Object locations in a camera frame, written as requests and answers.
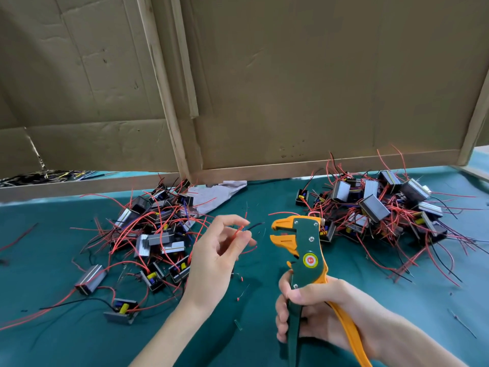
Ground flat grey board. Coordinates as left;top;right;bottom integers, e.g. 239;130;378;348
462;149;489;182

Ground person's left forearm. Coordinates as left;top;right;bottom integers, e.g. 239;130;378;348
130;298;215;367

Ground wooden corner post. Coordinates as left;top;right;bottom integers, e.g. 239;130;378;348
457;72;489;167

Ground long wooden bottom rail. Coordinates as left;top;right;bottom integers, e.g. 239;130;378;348
197;150;461;186

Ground smooth brown cardboard panel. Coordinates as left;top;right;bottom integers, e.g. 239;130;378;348
183;0;489;171

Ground wired module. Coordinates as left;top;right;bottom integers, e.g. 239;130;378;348
228;201;264;235

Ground pile of wired transformers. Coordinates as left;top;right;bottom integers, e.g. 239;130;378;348
294;143;489;286
0;175;238;326

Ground thin wooden strip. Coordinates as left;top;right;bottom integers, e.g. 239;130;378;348
170;0;201;119

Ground short wooden bottom rail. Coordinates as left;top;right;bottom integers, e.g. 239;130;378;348
0;173;180;205

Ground heap of black cables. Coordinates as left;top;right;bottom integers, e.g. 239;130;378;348
0;169;108;188

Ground crumpled grey plastic bag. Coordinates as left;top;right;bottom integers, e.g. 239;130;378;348
187;180;248;216

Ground person's right hand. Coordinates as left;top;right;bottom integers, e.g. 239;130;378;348
275;270;391;356

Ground orange green wire strippers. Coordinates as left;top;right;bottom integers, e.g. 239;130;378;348
269;215;374;367

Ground person's right forearm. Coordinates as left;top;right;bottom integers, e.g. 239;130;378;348
367;317;467;367

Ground creased brown cardboard panel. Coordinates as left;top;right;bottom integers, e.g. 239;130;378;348
0;0;180;179

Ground wide wooden post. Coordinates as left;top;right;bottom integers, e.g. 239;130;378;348
136;0;192;180

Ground person's left hand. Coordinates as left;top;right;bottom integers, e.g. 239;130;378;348
182;215;258;312

